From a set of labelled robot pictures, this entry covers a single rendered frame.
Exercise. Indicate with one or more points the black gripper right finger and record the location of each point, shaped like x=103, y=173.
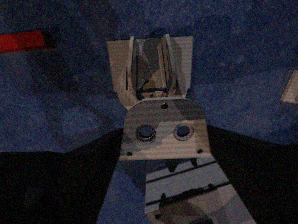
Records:
x=264, y=174

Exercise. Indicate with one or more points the dark red bar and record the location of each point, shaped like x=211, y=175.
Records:
x=20, y=42

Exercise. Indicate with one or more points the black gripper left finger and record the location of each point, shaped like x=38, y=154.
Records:
x=77, y=181

